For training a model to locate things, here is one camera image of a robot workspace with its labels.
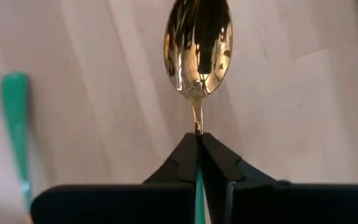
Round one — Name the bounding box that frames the gold fork green handle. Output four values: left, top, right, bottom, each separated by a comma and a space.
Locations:
0, 71, 33, 216

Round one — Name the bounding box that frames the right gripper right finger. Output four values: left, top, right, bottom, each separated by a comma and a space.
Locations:
201, 133, 358, 224

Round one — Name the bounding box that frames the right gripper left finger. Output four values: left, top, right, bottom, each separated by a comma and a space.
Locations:
30, 133, 199, 224

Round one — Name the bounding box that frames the gold spoon green handle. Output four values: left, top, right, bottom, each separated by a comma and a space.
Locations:
162, 0, 234, 224

